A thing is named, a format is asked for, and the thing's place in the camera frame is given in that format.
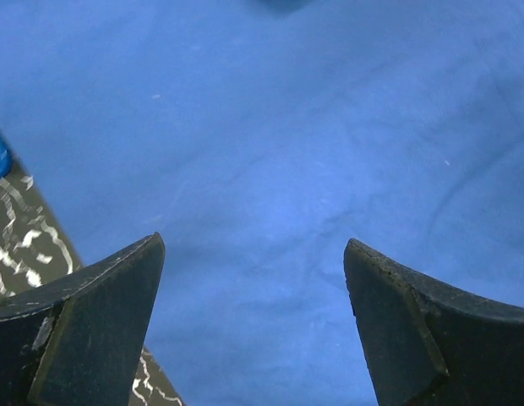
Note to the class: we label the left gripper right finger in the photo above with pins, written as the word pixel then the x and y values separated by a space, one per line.
pixel 429 343

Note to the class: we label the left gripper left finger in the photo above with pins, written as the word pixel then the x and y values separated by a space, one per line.
pixel 77 340

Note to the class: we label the blue surgical drape cloth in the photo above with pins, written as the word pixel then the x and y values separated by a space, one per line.
pixel 258 137

